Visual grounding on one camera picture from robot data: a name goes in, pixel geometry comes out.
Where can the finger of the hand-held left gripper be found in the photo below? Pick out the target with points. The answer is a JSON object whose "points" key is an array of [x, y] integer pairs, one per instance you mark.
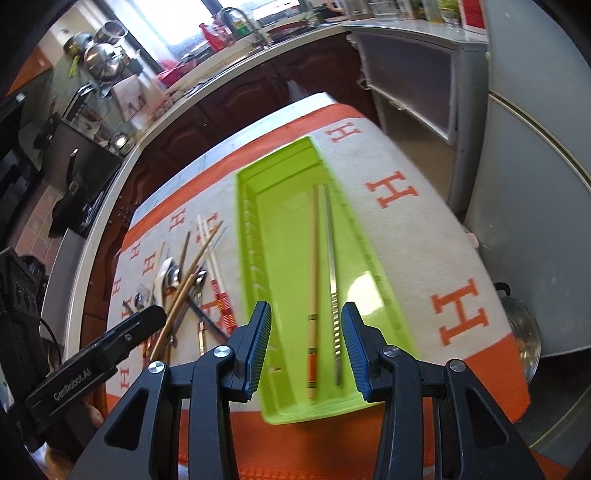
{"points": [[134, 327]]}

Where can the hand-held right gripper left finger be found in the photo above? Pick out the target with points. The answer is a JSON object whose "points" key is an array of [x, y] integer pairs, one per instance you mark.
{"points": [[258, 346]]}

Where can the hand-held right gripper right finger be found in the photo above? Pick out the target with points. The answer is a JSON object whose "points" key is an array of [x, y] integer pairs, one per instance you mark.
{"points": [[358, 355]]}

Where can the white ceramic spoon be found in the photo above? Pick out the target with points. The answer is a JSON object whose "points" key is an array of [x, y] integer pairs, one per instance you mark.
{"points": [[159, 284]]}

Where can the plain wooden chopstick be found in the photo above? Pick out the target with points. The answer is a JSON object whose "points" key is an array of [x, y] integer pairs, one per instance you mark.
{"points": [[189, 281], [182, 304]]}

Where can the small metal spoon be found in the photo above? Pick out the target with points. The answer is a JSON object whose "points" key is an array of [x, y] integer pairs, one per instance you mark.
{"points": [[201, 277]]}

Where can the metal chopstick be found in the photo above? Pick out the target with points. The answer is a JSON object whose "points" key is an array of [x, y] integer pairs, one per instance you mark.
{"points": [[331, 267]]}

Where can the patterned wooden chopstick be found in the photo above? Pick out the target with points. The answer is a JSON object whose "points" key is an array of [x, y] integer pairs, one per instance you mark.
{"points": [[314, 258]]}

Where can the green plastic utensil tray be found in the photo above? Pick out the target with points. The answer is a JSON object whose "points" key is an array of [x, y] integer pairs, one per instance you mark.
{"points": [[286, 221]]}

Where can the person's left hand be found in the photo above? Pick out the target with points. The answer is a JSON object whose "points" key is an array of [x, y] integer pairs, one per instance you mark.
{"points": [[93, 414]]}

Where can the dark blue chopstick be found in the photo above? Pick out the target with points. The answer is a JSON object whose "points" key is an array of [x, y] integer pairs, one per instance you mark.
{"points": [[205, 319]]}

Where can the white chopstick with red stripes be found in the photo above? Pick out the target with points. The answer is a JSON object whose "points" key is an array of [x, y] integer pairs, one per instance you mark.
{"points": [[208, 258], [220, 281]]}

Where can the orange and white printed blanket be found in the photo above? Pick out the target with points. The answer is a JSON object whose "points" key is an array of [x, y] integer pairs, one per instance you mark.
{"points": [[415, 230]]}

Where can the grey refrigerator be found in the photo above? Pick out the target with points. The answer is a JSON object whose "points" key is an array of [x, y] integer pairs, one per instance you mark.
{"points": [[531, 207]]}

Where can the pink plastic basin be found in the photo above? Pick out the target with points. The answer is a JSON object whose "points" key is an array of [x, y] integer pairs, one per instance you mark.
{"points": [[175, 73]]}

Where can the white storage cabinet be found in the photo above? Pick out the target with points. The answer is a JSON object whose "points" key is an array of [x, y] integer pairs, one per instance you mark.
{"points": [[415, 92]]}

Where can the stack of steel pots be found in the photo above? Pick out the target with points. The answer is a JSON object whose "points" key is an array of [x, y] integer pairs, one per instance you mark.
{"points": [[101, 57]]}

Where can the red bottle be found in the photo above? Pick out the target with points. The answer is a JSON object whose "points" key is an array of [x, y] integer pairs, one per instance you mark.
{"points": [[214, 37]]}

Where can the kitchen window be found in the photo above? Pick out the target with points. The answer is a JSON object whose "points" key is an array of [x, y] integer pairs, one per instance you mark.
{"points": [[194, 23]]}

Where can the metal kitchen faucet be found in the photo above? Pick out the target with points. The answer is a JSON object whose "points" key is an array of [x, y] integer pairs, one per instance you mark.
{"points": [[249, 27]]}

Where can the green bottle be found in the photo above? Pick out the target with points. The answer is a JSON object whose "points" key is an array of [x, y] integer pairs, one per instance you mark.
{"points": [[240, 25]]}

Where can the clear drinking glass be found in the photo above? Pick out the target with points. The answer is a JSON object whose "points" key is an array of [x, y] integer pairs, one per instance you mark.
{"points": [[383, 11]]}

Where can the red box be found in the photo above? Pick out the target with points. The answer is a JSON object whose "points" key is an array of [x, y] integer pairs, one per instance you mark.
{"points": [[474, 14]]}

